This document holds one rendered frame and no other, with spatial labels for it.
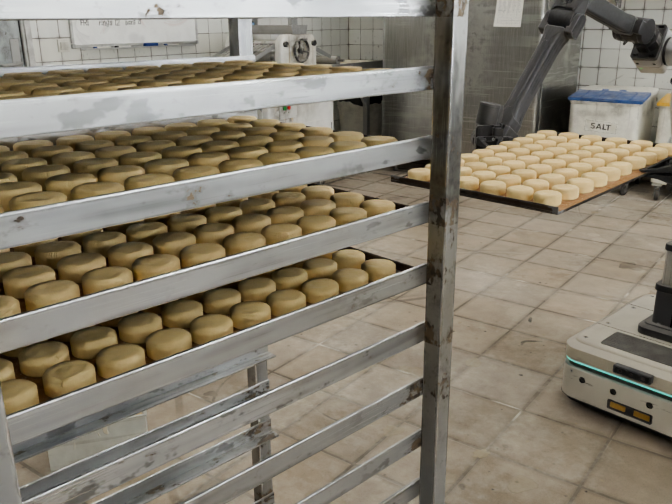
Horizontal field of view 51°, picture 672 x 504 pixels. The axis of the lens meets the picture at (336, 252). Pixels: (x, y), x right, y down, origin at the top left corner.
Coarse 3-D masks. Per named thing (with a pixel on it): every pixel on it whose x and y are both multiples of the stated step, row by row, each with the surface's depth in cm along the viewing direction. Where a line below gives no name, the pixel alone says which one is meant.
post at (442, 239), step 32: (448, 0) 86; (448, 32) 87; (448, 64) 88; (448, 96) 89; (448, 128) 90; (448, 160) 92; (448, 192) 93; (448, 224) 95; (448, 256) 96; (448, 288) 98; (448, 320) 100; (448, 352) 102; (448, 384) 104; (448, 416) 106
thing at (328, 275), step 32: (320, 256) 106; (352, 256) 103; (224, 288) 91; (256, 288) 91; (288, 288) 95; (320, 288) 91; (352, 288) 94; (128, 320) 82; (160, 320) 82; (192, 320) 84; (224, 320) 82; (256, 320) 83; (32, 352) 74; (64, 352) 75; (96, 352) 76; (128, 352) 74; (160, 352) 76; (32, 384) 68; (64, 384) 68
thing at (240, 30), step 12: (228, 24) 119; (240, 24) 118; (240, 36) 118; (240, 48) 119; (252, 48) 120; (252, 372) 139; (264, 372) 140; (252, 384) 140; (264, 420) 143; (264, 444) 144; (252, 456) 146; (264, 456) 145; (264, 492) 148
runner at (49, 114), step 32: (64, 96) 58; (96, 96) 60; (128, 96) 62; (160, 96) 64; (192, 96) 67; (224, 96) 69; (256, 96) 72; (288, 96) 75; (320, 96) 78; (352, 96) 81; (0, 128) 55; (32, 128) 57; (64, 128) 59
